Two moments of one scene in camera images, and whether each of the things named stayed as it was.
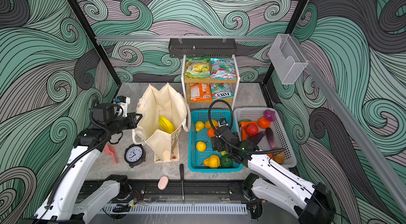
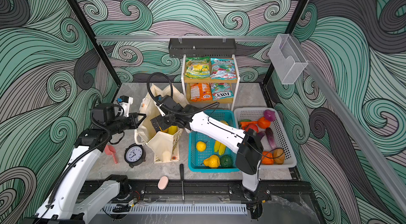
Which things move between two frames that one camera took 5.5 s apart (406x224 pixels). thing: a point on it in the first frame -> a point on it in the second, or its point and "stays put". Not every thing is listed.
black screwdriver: (181, 173) stays put
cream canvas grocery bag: (164, 112) stays put
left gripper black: (133, 121) stays put
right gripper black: (216, 144) -> (164, 124)
